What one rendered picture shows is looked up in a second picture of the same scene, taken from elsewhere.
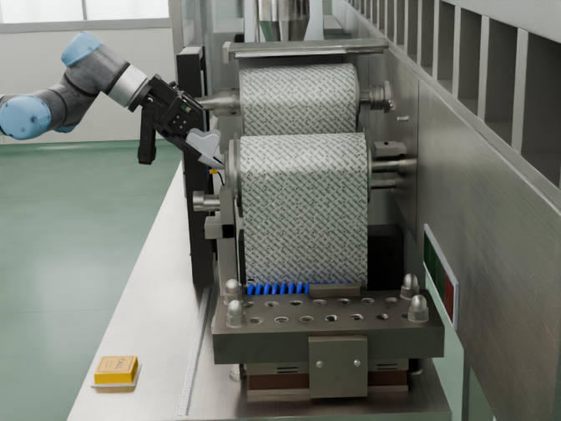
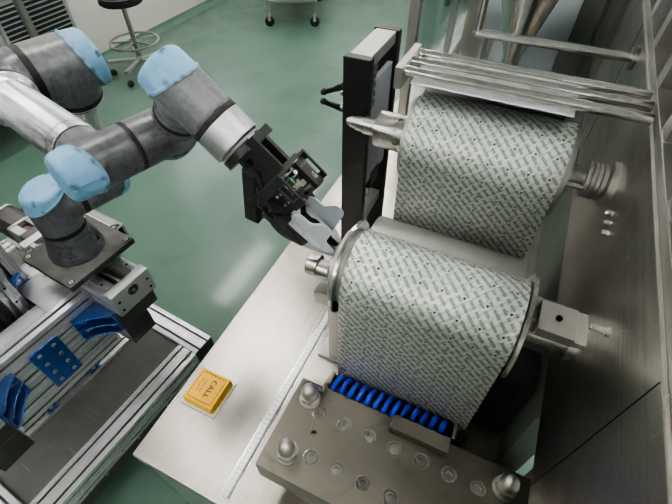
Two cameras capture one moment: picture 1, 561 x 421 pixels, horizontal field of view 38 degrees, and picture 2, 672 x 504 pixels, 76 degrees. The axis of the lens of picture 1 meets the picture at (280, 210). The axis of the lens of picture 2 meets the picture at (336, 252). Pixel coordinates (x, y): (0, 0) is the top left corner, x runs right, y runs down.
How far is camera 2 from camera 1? 1.14 m
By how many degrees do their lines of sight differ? 36
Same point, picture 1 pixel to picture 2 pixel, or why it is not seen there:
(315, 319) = (371, 489)
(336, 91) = (532, 176)
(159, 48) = not seen: outside the picture
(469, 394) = not seen: hidden behind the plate
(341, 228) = (451, 384)
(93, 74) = (175, 118)
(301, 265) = (397, 384)
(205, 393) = not seen: hidden behind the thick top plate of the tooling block
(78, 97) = (168, 135)
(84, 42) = (158, 70)
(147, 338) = (261, 342)
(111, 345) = (229, 339)
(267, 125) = (425, 186)
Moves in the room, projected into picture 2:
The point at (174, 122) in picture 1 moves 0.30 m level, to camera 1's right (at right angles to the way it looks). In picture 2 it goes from (277, 198) to (489, 265)
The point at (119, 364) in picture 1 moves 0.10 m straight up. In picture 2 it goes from (208, 390) to (197, 367)
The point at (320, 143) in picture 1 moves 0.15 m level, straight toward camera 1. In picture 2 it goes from (455, 296) to (413, 396)
